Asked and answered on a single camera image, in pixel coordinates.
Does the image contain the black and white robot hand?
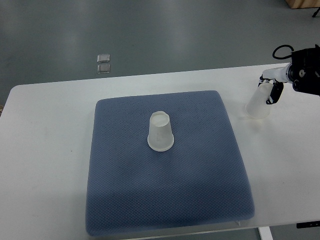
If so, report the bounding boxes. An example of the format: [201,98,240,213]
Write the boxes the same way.
[258,63,293,105]

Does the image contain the blue grey fabric cushion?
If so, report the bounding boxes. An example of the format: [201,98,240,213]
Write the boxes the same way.
[85,90,255,237]

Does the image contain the white paper cup on cushion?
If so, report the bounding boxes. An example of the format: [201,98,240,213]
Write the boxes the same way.
[147,111,174,152]

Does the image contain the black table control panel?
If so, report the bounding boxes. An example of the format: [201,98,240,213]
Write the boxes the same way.
[296,220,320,229]

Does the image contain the upper metal floor plate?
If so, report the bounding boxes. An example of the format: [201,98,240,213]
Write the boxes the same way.
[97,53,110,63]

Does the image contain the black tripod leg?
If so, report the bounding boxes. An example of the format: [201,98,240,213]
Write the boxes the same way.
[312,7,320,18]

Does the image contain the wooden box corner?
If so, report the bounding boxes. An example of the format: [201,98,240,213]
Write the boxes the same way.
[285,0,320,9]

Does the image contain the white table leg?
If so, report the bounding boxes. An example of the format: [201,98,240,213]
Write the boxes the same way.
[258,226,273,240]

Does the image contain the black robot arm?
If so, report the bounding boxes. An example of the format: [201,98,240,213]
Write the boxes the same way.
[272,44,320,96]

